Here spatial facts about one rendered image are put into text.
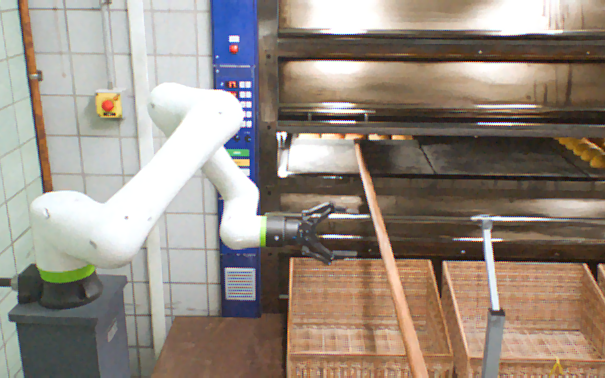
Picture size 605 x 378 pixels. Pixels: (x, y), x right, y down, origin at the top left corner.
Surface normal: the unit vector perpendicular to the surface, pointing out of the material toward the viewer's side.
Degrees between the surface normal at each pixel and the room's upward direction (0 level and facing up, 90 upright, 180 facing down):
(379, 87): 70
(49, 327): 90
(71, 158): 90
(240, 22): 90
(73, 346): 90
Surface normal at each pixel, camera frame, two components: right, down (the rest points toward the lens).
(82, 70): -0.03, 0.33
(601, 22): -0.02, -0.01
